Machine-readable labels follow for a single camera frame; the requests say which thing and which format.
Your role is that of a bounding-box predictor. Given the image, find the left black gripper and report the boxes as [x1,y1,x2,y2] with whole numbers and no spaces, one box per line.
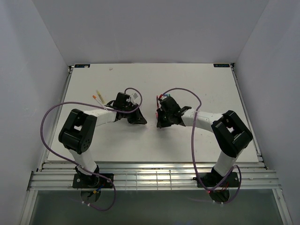
[122,103,147,125]

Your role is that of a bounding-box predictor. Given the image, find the red pen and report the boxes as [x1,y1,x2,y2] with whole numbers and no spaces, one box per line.
[156,95,159,119]

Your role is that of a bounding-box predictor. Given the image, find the yellow pen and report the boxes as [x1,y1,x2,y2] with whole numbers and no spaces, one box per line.
[96,90,105,104]

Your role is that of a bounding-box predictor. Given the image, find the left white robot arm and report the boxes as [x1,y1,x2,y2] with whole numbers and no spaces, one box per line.
[59,92,147,188]

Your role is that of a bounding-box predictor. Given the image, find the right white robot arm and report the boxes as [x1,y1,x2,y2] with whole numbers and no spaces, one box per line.
[157,96,253,186]

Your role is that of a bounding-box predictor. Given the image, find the orange capped pen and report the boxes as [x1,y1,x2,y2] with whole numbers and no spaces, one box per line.
[93,95,105,107]

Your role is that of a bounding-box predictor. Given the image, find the right blue label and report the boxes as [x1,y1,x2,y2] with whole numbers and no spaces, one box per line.
[213,63,230,68]

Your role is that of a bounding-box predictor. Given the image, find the blue label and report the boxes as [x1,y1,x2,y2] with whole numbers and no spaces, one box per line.
[74,64,90,68]
[213,63,230,68]

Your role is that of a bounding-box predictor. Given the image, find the left blue label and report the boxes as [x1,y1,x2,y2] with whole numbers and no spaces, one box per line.
[74,64,90,68]

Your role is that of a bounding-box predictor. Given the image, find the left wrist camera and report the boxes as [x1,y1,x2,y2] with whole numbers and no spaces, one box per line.
[129,92,140,105]

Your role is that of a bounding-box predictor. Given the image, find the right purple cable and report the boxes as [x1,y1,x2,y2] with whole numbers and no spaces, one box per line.
[160,88,243,205]

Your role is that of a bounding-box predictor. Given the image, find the purple cable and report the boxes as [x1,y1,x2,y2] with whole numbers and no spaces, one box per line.
[40,88,143,211]
[160,88,243,205]

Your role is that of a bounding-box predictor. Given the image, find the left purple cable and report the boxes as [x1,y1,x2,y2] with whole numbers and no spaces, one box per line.
[40,88,143,211]

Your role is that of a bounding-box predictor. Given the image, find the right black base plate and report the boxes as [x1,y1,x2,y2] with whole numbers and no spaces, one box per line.
[199,172,240,188]

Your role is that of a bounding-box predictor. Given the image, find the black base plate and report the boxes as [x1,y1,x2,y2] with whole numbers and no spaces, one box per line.
[72,173,113,189]
[199,172,240,188]

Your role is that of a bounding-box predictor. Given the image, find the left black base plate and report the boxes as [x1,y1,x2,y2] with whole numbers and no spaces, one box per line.
[72,173,113,189]

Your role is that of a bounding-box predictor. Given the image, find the aluminium frame rails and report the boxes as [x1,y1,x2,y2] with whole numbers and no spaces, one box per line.
[28,162,281,191]

